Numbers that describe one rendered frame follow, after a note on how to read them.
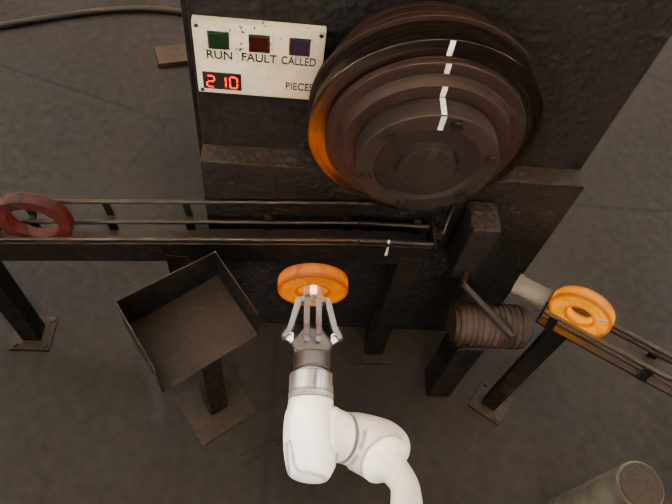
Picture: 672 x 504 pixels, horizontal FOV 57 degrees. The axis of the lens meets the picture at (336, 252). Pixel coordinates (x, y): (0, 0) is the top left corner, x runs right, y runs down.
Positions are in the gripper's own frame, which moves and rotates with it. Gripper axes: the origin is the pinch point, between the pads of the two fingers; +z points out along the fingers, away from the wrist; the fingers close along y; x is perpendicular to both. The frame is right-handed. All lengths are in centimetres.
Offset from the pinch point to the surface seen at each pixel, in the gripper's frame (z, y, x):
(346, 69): 22.5, 2.8, 41.2
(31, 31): 171, -130, -93
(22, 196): 24, -70, -9
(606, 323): -2, 72, -11
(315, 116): 21.8, -1.9, 29.0
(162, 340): -5.4, -35.4, -24.7
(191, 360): -10.5, -27.8, -24.1
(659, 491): -38, 88, -31
